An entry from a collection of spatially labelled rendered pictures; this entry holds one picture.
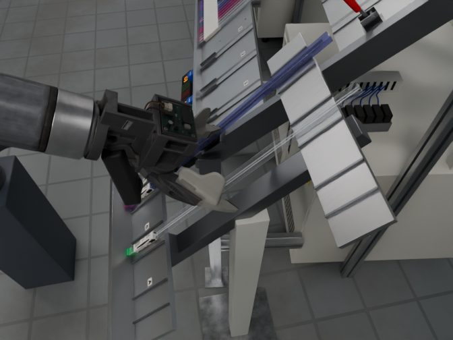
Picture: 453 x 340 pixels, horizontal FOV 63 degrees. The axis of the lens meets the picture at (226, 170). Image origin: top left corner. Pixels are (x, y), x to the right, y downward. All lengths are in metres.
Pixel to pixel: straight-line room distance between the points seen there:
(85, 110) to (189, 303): 1.12
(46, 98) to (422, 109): 1.05
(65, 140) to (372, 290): 1.33
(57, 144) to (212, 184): 0.18
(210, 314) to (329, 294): 0.45
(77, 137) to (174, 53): 2.00
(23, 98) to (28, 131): 0.03
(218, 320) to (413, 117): 0.93
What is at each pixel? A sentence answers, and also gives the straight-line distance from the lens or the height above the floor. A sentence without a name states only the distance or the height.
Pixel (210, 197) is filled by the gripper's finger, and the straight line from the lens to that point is 0.48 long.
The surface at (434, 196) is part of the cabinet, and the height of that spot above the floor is 0.51.
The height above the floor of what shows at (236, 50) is 0.81.
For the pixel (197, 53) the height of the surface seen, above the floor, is 0.73.
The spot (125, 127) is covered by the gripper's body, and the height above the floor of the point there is 1.08.
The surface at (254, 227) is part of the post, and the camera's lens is 0.66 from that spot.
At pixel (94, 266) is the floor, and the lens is 1.59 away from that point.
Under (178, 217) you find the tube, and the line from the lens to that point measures 0.64.
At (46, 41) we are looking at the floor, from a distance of 2.73.
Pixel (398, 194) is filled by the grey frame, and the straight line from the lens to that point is 1.05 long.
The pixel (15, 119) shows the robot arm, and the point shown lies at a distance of 0.43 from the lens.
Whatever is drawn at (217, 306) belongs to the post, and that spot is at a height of 0.01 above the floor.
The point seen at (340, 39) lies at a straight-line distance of 0.77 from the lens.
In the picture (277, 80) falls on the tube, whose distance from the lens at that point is 0.59.
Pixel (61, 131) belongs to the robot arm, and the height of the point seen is 1.10.
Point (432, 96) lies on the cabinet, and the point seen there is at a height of 0.62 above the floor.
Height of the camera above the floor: 1.39
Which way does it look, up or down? 53 degrees down
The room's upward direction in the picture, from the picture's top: straight up
